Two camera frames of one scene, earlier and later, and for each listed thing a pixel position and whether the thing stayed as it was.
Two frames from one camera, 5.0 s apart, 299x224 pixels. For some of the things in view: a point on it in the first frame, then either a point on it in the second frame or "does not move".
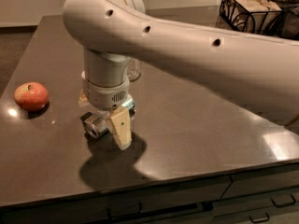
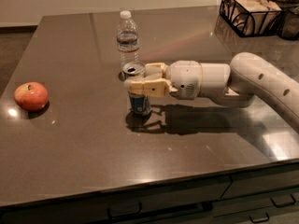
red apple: [32, 96] does not move
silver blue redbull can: [97, 122] -> [139, 105]
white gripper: [106, 96] -> [184, 77]
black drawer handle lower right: [260, 220] does not move
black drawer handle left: [124, 215] does not move
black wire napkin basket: [247, 10] does not move
